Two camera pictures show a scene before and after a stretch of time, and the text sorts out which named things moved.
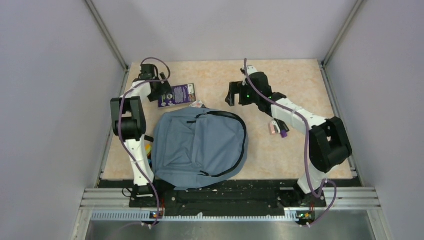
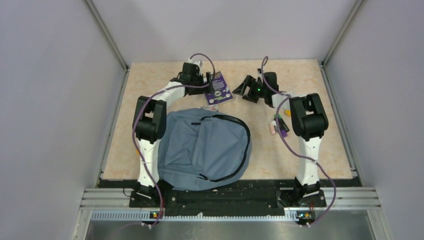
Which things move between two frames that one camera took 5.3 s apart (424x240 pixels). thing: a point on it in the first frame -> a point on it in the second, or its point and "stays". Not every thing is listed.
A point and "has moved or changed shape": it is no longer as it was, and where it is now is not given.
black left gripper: (165, 88) -> (201, 90)
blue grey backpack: (194, 147) stays
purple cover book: (181, 94) has moved or changed shape
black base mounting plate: (245, 196) stays
